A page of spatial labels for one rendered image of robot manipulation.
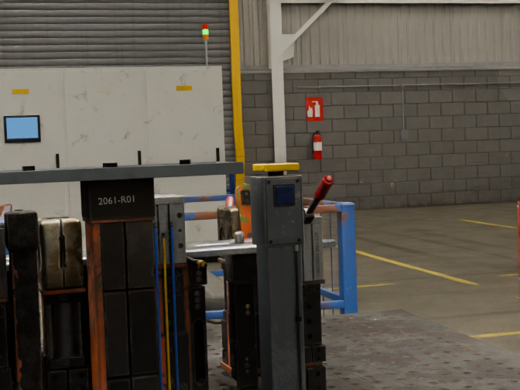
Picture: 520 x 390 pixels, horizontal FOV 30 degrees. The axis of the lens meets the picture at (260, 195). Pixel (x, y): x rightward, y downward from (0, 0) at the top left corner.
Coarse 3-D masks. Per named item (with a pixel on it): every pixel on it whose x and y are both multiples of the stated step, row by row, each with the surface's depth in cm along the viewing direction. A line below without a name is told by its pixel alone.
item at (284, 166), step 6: (282, 162) 160; (288, 162) 159; (258, 168) 156; (264, 168) 153; (270, 168) 154; (276, 168) 154; (282, 168) 154; (288, 168) 155; (294, 168) 155; (270, 174) 156; (276, 174) 156; (282, 174) 156
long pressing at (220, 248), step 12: (228, 240) 197; (324, 240) 187; (84, 252) 183; (192, 252) 178; (204, 252) 179; (216, 252) 180; (228, 252) 180; (240, 252) 181; (252, 252) 182; (84, 264) 172
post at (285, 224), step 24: (264, 192) 153; (264, 216) 154; (288, 216) 155; (264, 240) 154; (288, 240) 155; (264, 264) 156; (288, 264) 155; (264, 288) 157; (288, 288) 156; (264, 312) 157; (288, 312) 156; (264, 336) 158; (288, 336) 156; (264, 360) 158; (288, 360) 156; (264, 384) 159; (288, 384) 156
